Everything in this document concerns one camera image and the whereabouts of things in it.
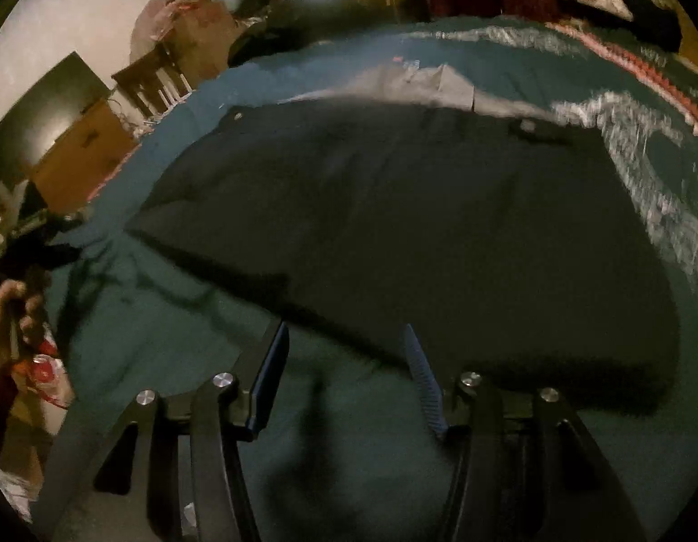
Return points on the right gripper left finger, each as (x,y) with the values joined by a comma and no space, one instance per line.
(170,469)

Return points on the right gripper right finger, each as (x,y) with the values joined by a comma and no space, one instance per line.
(526,468)

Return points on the black jacket grey lining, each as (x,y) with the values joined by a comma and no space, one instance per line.
(510,245)

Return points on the person's left hand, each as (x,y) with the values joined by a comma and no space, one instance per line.
(22,318)

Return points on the wooden cabinet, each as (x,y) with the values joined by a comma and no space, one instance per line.
(82,159)

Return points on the wooden chair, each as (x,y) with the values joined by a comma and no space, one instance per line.
(153,83)

